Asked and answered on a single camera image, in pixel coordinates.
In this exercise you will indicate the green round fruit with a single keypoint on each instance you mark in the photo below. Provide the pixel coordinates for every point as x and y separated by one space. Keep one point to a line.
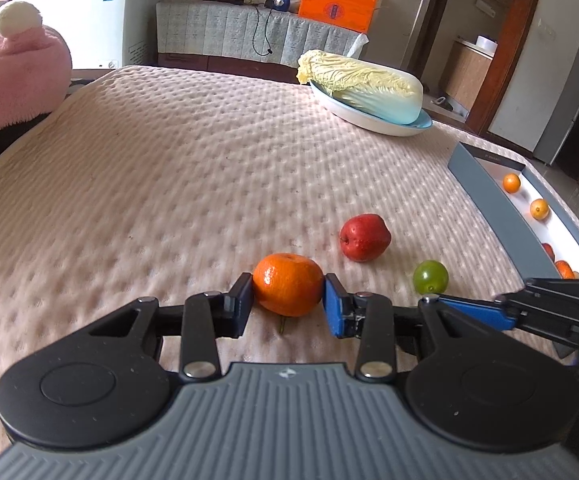
430 277

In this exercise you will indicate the red apple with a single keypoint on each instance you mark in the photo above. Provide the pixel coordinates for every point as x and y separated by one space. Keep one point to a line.
364 238

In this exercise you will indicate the white oval plate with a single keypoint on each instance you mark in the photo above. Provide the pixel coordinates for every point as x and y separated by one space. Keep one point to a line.
369 122

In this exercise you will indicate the small orange in box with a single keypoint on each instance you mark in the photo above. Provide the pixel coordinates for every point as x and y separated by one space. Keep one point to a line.
511 183

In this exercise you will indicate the white chest freezer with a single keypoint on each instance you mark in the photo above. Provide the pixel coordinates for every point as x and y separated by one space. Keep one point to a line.
103 34

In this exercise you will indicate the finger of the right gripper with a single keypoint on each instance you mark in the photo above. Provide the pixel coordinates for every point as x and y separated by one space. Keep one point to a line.
487 312

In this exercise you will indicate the napa cabbage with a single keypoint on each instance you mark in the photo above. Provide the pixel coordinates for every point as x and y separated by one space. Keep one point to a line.
380 91

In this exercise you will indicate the cloth covered tv cabinet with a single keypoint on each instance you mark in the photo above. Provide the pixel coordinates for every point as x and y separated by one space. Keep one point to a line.
248 33

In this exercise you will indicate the yellow orange citrus fruit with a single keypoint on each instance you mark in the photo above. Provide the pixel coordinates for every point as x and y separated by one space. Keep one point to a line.
539 209

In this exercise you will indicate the grey shallow cardboard box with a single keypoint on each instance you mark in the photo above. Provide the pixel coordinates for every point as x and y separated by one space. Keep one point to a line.
480 173

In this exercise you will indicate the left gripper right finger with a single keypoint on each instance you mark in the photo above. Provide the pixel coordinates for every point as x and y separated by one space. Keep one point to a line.
368 317

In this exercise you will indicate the orange fruit in box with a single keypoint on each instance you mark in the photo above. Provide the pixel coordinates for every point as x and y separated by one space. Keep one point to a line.
565 270

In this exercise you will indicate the pink quilted table cover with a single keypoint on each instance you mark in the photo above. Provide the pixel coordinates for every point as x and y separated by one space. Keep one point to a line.
166 183

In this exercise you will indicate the pink plush toy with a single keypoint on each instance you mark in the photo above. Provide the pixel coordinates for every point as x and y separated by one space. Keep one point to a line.
35 64

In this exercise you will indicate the wooden kitchen cabinet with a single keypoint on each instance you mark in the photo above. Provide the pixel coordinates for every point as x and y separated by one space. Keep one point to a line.
465 71

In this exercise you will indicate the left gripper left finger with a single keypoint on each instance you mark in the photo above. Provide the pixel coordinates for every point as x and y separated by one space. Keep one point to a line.
207 317

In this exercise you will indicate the grey refrigerator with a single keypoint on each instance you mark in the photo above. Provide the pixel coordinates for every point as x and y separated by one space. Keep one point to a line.
562 119

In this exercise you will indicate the large orange mandarin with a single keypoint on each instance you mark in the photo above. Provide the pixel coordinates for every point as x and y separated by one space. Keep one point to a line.
287 284

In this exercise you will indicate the red fruit in box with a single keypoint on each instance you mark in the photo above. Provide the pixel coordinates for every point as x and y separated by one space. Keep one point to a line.
549 250

